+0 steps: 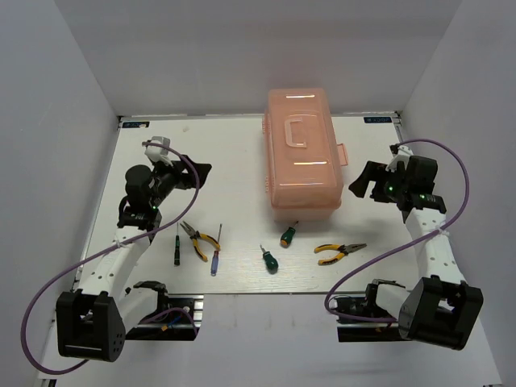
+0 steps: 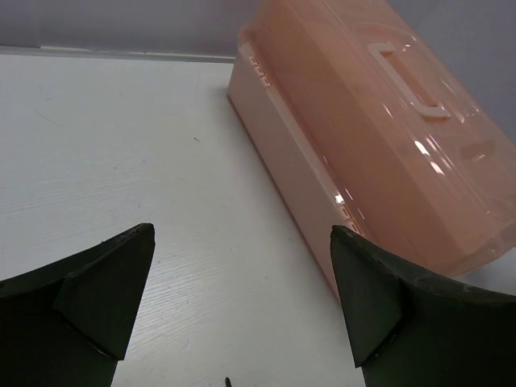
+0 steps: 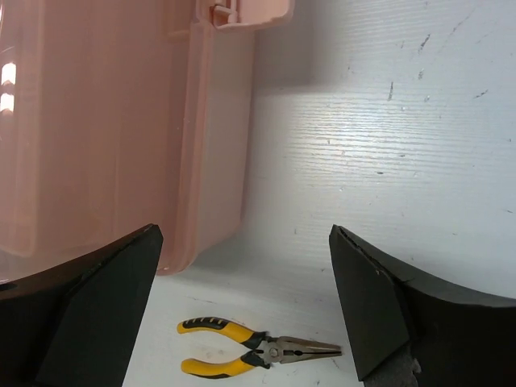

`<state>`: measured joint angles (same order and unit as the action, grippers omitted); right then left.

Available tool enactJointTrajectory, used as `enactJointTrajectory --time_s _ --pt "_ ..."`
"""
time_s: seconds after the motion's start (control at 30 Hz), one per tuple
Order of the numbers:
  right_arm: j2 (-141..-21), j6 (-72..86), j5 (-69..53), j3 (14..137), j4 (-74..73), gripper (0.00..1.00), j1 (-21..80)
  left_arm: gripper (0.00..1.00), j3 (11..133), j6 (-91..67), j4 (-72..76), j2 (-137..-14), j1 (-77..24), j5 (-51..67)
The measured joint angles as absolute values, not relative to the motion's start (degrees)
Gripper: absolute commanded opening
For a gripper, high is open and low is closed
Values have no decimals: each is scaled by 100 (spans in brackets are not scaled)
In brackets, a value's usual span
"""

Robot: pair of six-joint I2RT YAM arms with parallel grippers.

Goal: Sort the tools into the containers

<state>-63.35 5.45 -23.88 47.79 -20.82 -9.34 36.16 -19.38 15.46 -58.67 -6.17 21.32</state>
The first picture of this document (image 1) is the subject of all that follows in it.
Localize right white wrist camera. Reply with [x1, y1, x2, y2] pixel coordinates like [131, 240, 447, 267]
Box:
[385, 144, 413, 172]

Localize right blue table label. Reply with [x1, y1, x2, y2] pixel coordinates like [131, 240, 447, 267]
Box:
[364, 116, 392, 124]

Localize purple cable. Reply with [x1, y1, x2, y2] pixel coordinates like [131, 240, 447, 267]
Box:
[20, 140, 201, 376]
[324, 139, 472, 325]

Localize left blue table label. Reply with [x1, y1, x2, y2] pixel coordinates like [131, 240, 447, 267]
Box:
[122, 121, 150, 128]

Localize blue red handle screwdriver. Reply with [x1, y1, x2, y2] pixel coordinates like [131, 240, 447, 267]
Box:
[210, 223, 223, 277]

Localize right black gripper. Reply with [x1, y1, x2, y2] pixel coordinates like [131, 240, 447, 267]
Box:
[349, 160, 410, 203]

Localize black green slim screwdriver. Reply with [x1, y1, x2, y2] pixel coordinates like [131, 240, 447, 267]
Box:
[173, 224, 181, 266]

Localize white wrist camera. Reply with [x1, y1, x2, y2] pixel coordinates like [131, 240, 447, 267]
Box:
[144, 136, 172, 165]
[385, 144, 413, 172]

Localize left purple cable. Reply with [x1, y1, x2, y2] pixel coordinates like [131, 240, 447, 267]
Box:
[20, 140, 201, 376]

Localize pink plastic toolbox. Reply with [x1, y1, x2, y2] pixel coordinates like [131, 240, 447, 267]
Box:
[262, 88, 348, 223]

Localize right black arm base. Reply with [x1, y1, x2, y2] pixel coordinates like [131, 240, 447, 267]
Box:
[329, 294, 404, 343]

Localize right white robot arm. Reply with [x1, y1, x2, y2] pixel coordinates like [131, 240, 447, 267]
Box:
[349, 156, 484, 350]

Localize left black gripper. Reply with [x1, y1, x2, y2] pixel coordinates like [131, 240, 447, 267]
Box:
[149, 155, 211, 209]

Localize yellow needle-nose pliers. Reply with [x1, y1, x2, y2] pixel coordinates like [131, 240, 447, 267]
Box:
[314, 243, 367, 266]
[180, 222, 221, 262]

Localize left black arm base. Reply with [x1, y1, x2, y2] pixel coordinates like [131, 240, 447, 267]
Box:
[126, 295, 204, 342]

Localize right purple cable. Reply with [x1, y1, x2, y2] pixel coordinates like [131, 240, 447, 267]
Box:
[324, 139, 472, 325]

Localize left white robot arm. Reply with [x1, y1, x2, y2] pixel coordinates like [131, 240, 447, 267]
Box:
[56, 156, 212, 362]

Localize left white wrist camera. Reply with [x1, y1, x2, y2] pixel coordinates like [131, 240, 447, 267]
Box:
[144, 136, 172, 165]

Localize blue table label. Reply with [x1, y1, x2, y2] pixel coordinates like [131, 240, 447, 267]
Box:
[122, 121, 150, 128]
[364, 116, 392, 124]

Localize stubby green orange screwdriver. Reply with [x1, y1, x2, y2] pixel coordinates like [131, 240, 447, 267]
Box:
[280, 221, 298, 248]

